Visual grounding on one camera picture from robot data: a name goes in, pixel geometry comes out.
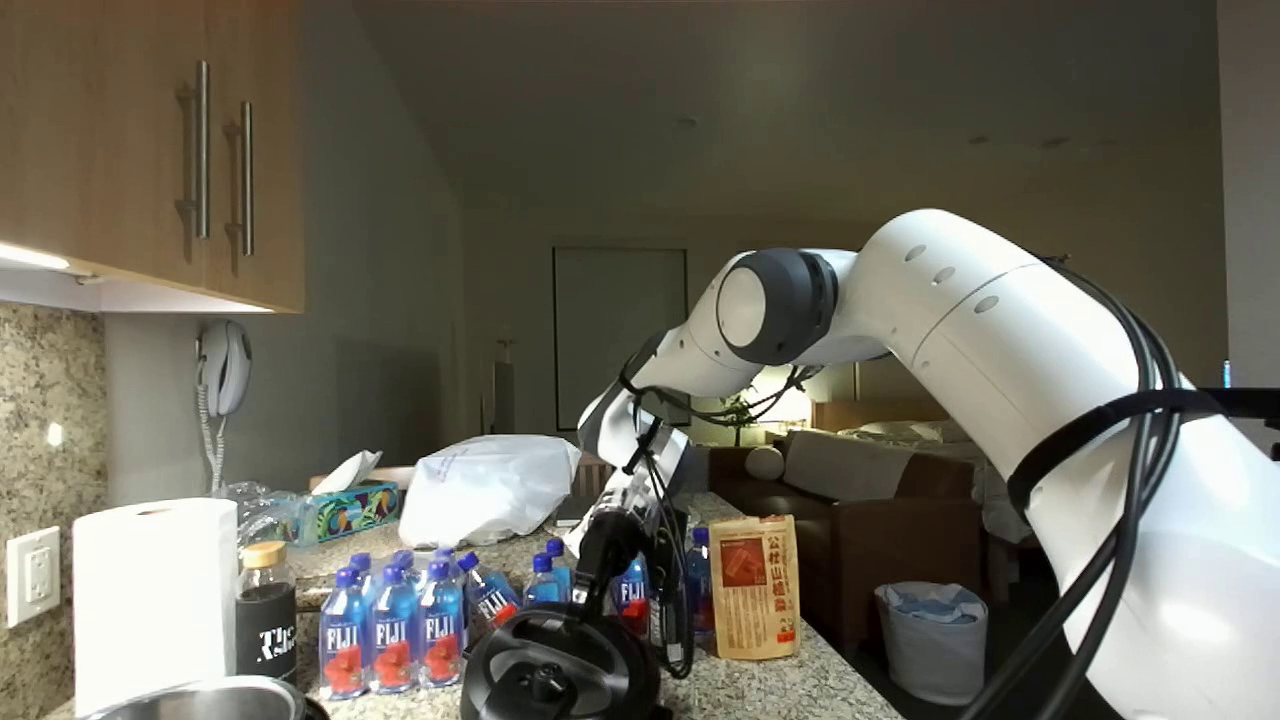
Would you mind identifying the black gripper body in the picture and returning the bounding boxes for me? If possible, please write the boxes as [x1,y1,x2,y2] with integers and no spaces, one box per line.
[566,500,683,628]

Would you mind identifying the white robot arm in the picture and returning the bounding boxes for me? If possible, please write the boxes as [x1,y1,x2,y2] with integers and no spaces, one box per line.
[579,206,1280,720]

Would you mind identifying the Fiji bottle near lid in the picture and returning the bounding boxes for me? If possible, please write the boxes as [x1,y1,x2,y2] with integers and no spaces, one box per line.
[524,534,571,606]

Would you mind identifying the silver rice cooker pot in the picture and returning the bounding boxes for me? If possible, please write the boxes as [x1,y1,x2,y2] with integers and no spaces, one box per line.
[75,677,329,720]

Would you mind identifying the Fiji bottle behind gripper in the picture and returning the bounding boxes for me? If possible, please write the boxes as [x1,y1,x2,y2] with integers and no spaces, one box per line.
[614,554,653,630]

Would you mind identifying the rightmost Fiji water bottle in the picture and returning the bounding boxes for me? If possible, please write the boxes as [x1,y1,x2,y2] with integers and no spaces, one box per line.
[683,524,712,640]

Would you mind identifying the tilted Fiji water bottle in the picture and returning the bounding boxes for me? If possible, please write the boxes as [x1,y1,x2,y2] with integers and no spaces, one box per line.
[454,553,519,628]

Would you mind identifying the tan red snack packet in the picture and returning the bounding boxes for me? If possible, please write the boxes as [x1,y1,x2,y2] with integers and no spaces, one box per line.
[712,515,800,661]

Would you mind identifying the white plastic bag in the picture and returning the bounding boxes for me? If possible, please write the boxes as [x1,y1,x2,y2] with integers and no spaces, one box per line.
[398,432,579,548]

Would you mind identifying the front right Fiji bottle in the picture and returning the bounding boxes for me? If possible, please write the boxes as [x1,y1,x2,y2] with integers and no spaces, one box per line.
[421,560,462,686]

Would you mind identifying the front middle Fiji bottle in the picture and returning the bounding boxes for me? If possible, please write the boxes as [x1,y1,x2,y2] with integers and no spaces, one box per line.
[373,562,414,696]

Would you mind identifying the brown sofa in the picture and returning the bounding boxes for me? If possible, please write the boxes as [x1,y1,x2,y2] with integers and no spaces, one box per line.
[706,432,1004,651]

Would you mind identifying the front left Fiji bottle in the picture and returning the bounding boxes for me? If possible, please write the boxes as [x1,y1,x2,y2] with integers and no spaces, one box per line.
[317,566,363,699]

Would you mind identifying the patterned tissue box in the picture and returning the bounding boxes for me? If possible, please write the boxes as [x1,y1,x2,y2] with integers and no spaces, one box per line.
[295,451,403,543]

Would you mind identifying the bin with plastic liner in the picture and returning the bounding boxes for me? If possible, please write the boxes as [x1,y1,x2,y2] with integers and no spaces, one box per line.
[874,578,989,709]

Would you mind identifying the black can koozie jar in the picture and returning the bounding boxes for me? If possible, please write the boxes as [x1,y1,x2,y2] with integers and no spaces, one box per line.
[234,540,295,678]

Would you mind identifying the white paper towel roll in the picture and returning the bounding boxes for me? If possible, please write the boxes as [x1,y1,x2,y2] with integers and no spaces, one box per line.
[73,495,234,716]

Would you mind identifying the white wall phone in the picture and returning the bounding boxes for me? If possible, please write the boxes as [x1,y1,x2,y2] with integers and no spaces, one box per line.
[195,321,253,487]

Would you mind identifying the white wall outlet plate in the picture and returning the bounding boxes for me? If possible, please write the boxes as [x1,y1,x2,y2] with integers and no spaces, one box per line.
[3,524,65,628]

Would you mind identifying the wooden wall cabinet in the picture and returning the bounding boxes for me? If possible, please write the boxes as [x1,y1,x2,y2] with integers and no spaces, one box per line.
[0,0,304,312]

